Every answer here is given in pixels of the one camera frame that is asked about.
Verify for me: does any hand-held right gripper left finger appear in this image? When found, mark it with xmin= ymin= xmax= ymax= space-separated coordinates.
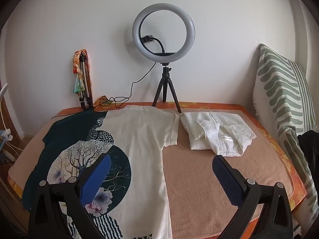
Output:
xmin=28 ymin=153 xmax=112 ymax=239

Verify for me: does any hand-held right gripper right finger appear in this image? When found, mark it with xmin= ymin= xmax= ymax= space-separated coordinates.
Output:
xmin=212 ymin=155 xmax=294 ymax=239

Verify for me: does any white and teal printed T-shirt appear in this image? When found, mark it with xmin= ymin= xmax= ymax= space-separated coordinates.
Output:
xmin=22 ymin=105 xmax=180 ymax=239

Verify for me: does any folded white shirt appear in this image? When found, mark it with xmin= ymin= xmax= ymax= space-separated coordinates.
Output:
xmin=180 ymin=111 xmax=257 ymax=157

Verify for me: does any orange floral bed sheet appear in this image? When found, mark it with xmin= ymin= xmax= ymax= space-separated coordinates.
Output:
xmin=7 ymin=102 xmax=307 ymax=239

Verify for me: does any small colourful cloth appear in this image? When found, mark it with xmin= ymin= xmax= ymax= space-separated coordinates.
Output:
xmin=96 ymin=95 xmax=116 ymax=105

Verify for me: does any black garment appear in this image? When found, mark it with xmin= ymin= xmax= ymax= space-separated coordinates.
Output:
xmin=297 ymin=130 xmax=319 ymax=180

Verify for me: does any colourful knotted scarf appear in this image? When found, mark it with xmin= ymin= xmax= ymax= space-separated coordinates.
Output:
xmin=72 ymin=50 xmax=89 ymax=95

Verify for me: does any white power strip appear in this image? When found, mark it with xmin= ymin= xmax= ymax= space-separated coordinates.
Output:
xmin=0 ymin=129 xmax=13 ymax=142

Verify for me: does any folded silver tripod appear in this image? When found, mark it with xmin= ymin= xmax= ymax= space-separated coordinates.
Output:
xmin=78 ymin=55 xmax=94 ymax=110

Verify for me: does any green striped pillow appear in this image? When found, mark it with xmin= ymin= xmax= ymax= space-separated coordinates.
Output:
xmin=252 ymin=43 xmax=319 ymax=222

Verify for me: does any black mini tripod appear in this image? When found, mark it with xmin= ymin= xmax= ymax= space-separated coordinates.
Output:
xmin=152 ymin=63 xmax=182 ymax=114

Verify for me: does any black power cable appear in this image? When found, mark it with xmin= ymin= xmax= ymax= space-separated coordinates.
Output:
xmin=51 ymin=62 xmax=157 ymax=120

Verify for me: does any white cable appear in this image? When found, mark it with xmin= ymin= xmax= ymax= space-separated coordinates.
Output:
xmin=0 ymin=97 xmax=23 ymax=158

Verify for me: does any white ring light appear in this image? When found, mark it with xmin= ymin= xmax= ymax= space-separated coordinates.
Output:
xmin=132 ymin=2 xmax=196 ymax=64

